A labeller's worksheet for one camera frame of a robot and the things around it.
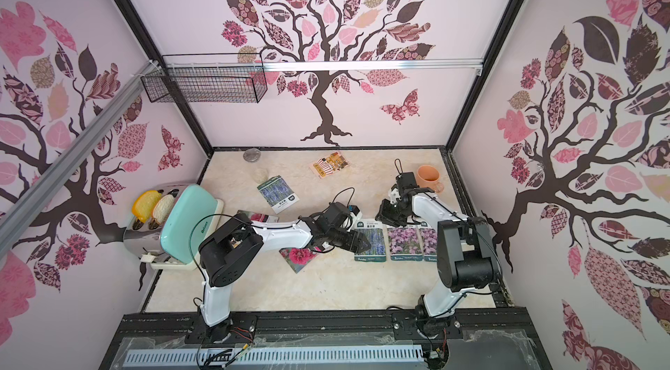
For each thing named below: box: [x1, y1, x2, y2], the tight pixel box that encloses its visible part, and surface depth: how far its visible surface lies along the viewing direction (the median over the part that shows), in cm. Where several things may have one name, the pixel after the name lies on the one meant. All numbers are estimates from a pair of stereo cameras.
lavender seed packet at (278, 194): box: [256, 174, 301, 215], surface depth 106 cm
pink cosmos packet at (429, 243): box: [418, 226, 438, 262], surface depth 92 cm
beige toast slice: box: [151, 194, 176, 225], surface depth 81 cm
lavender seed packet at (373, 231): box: [354, 219, 387, 263], surface depth 91 cm
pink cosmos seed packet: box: [387, 225, 424, 261], surface depth 91 cm
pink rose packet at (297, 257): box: [278, 246, 317, 275], surface depth 89 cm
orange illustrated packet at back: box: [308, 150, 352, 179], surface depth 116 cm
